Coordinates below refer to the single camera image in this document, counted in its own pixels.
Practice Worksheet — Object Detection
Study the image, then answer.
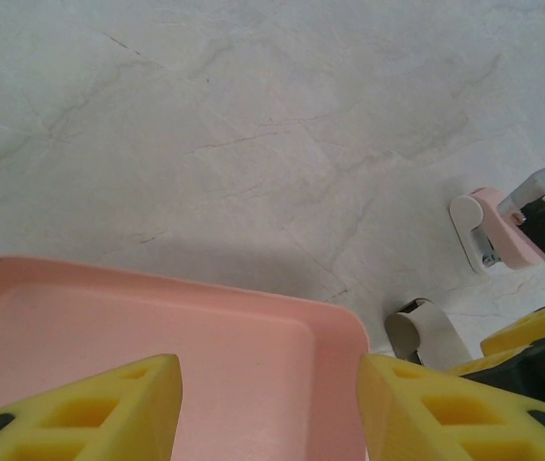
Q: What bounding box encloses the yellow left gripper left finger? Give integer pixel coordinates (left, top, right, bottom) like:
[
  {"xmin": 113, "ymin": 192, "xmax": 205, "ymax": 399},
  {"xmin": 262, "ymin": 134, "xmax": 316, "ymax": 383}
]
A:
[{"xmin": 0, "ymin": 353, "xmax": 185, "ymax": 461}]

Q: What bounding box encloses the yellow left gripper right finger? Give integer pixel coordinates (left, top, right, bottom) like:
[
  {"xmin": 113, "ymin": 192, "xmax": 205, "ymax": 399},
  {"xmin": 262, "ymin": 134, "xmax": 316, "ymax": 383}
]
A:
[{"xmin": 358, "ymin": 353, "xmax": 545, "ymax": 461}]

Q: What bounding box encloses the grey metal stapler part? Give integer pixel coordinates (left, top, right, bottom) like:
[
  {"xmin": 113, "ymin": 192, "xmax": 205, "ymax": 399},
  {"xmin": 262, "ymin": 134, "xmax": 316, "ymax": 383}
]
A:
[{"xmin": 384, "ymin": 296, "xmax": 474, "ymax": 374}]

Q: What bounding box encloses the pink and white stapler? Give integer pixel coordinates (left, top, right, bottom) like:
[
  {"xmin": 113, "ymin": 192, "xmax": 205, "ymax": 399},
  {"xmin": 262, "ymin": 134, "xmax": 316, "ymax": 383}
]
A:
[{"xmin": 448, "ymin": 156, "xmax": 545, "ymax": 282}]

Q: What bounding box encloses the pink plastic tray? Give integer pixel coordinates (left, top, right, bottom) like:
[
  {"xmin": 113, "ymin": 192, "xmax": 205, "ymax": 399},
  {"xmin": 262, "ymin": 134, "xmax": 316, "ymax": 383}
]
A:
[{"xmin": 0, "ymin": 254, "xmax": 372, "ymax": 461}]

